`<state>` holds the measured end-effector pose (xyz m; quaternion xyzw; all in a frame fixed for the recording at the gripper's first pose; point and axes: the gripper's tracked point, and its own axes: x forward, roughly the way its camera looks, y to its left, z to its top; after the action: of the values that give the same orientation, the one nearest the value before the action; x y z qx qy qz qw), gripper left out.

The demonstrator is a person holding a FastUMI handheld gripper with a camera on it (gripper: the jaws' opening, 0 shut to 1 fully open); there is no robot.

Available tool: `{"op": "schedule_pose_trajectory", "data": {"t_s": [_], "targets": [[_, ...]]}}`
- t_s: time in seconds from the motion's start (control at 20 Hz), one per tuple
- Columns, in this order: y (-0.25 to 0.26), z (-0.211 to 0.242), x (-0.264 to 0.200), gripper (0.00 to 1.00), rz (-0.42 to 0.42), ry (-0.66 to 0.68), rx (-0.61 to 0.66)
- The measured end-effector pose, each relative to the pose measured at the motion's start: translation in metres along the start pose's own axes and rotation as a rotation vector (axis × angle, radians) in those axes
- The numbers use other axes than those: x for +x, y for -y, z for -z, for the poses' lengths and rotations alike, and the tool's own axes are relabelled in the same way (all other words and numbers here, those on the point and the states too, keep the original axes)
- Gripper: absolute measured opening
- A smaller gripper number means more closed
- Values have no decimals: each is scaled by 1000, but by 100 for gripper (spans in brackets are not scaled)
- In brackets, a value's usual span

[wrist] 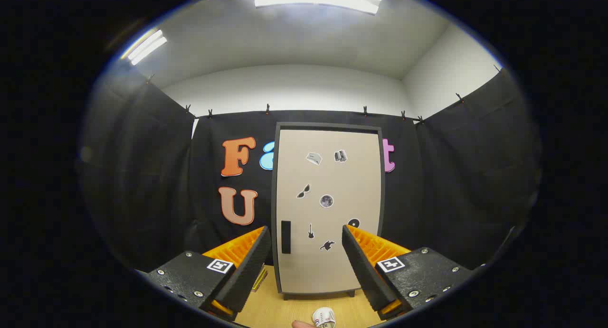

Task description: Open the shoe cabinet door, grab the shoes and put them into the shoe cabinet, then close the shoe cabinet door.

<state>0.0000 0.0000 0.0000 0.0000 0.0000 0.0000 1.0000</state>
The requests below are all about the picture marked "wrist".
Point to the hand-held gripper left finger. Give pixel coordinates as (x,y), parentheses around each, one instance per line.
(247,271)

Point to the black backdrop cloth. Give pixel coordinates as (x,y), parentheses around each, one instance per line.
(142,176)

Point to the white slipper shoe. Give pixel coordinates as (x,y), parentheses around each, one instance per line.
(324,315)

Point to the narrow ceiling light panel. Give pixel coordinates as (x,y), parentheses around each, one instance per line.
(147,46)

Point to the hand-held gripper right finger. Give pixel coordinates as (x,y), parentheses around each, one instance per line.
(363,266)

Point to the dark grey shoe cabinet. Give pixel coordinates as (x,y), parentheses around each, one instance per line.
(274,185)

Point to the stack of books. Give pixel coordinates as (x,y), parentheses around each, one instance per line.
(260,278)

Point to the row of black clips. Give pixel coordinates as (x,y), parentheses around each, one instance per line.
(267,109)

